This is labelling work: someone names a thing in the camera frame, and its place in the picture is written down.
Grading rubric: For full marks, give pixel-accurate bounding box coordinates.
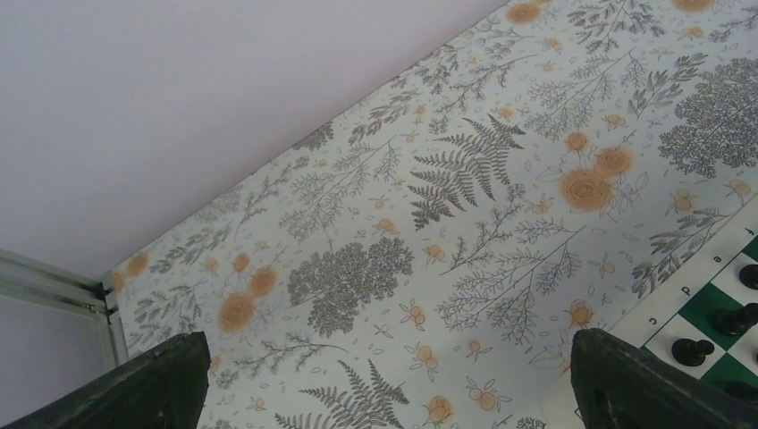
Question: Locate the green white chessboard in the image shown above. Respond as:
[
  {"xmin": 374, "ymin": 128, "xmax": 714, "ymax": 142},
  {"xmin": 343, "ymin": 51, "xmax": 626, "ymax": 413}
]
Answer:
[{"xmin": 543, "ymin": 201, "xmax": 757, "ymax": 428}]

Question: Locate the black king chess piece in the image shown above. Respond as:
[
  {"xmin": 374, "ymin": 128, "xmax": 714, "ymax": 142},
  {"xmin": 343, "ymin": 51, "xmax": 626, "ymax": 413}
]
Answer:
[{"xmin": 712, "ymin": 303, "xmax": 757, "ymax": 336}]

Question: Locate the floral table mat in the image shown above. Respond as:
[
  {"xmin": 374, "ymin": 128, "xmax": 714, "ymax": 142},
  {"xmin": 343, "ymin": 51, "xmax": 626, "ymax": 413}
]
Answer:
[{"xmin": 111, "ymin": 1, "xmax": 757, "ymax": 428}]

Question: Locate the black queen chess piece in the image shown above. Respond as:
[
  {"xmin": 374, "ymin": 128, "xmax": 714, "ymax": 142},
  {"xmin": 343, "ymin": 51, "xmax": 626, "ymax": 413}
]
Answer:
[{"xmin": 738, "ymin": 264, "xmax": 758, "ymax": 290}]

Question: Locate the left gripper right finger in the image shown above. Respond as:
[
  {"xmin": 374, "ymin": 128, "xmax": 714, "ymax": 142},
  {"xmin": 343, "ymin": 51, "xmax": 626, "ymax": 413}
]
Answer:
[{"xmin": 570, "ymin": 328, "xmax": 757, "ymax": 428}]

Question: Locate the aluminium corner frame post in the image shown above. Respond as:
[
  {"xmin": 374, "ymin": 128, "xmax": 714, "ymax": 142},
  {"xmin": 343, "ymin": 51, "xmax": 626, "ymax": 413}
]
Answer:
[{"xmin": 1, "ymin": 249, "xmax": 129, "ymax": 366}]

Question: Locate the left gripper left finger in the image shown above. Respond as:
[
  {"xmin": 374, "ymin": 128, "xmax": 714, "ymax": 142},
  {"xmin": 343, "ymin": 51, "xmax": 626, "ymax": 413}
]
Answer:
[{"xmin": 6, "ymin": 332, "xmax": 211, "ymax": 428}]

